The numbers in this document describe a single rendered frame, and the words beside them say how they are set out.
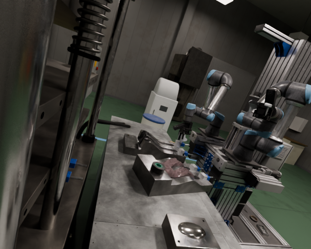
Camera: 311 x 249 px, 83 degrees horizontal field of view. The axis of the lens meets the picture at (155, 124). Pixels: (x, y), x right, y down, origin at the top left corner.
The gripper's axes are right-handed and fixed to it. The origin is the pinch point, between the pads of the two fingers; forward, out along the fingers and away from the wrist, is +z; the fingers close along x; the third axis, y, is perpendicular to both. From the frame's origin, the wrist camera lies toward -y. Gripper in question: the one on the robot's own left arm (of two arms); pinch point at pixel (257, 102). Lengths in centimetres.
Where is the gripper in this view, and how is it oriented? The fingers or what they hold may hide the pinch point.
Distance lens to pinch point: 99.3
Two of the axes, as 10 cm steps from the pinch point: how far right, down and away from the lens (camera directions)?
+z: -7.4, -0.8, -6.6
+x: -6.2, -2.8, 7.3
